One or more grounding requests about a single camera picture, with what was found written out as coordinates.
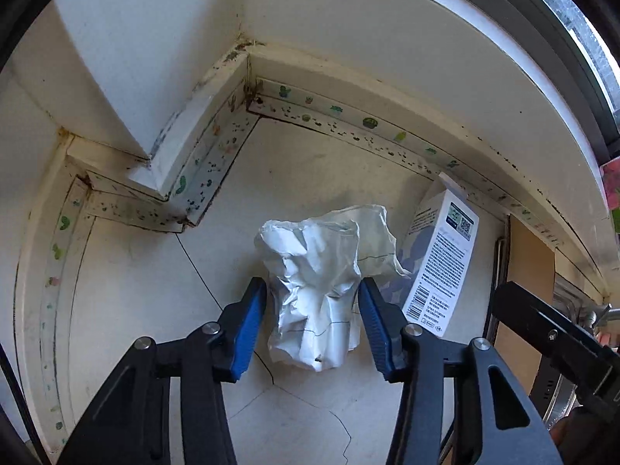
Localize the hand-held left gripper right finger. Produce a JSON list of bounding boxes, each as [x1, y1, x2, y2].
[[357, 277, 565, 465]]

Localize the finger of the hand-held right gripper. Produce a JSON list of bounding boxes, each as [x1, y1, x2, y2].
[[493, 282, 613, 388]]

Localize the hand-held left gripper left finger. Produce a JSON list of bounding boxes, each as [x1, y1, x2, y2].
[[55, 276, 269, 465]]

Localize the white tissue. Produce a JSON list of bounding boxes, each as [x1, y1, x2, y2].
[[255, 204, 412, 373]]

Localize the steel sink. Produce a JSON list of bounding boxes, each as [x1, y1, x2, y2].
[[542, 271, 606, 427]]

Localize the brown cardboard sheet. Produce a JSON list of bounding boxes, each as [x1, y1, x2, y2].
[[484, 213, 557, 465]]

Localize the white barcode box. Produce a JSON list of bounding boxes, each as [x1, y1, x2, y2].
[[380, 172, 480, 337]]

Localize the pink bottle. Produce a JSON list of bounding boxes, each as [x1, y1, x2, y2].
[[599, 157, 620, 209]]

